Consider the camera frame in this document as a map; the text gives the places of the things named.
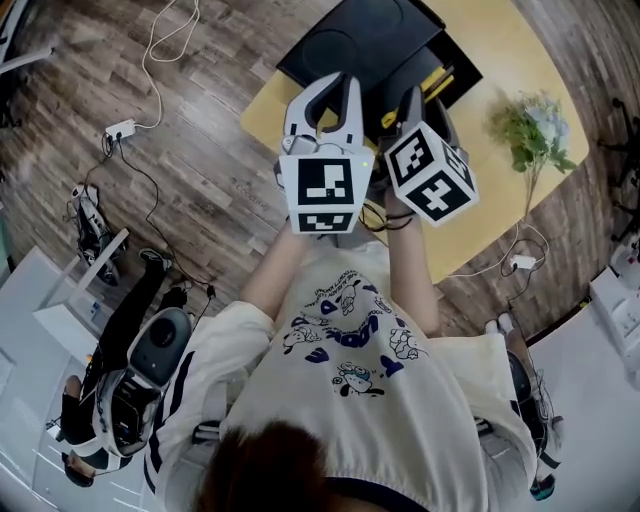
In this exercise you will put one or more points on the yellow wooden table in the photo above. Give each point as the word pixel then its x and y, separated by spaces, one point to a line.
pixel 490 220

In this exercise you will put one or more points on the white desk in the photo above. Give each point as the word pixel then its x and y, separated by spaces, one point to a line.
pixel 45 300
pixel 590 400

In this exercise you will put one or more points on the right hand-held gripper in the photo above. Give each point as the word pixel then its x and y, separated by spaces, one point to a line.
pixel 430 175

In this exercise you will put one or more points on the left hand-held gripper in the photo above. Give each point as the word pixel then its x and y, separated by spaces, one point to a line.
pixel 325 185

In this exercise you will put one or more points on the white gripper device on floor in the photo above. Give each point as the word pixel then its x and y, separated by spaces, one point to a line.
pixel 90 225

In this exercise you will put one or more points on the black box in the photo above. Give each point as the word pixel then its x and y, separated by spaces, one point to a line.
pixel 370 35

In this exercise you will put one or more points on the white desk leg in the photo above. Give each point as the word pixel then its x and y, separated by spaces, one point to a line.
pixel 25 60

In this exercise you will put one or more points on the artificial flower bunch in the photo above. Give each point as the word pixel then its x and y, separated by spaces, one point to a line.
pixel 525 135

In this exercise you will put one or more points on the person's right forearm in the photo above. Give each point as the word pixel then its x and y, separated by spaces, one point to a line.
pixel 410 280

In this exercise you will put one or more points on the black office chair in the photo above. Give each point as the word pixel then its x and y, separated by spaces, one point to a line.
pixel 630 205
pixel 627 125

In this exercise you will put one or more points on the white power strip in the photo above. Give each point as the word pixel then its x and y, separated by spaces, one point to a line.
pixel 121 129
pixel 522 261

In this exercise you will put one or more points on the yellow black tool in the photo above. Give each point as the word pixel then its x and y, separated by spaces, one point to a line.
pixel 390 118

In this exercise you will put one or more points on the white printed shirt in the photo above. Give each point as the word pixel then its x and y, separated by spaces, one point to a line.
pixel 360 425

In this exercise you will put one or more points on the person's left forearm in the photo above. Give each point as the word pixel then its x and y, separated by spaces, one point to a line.
pixel 272 280

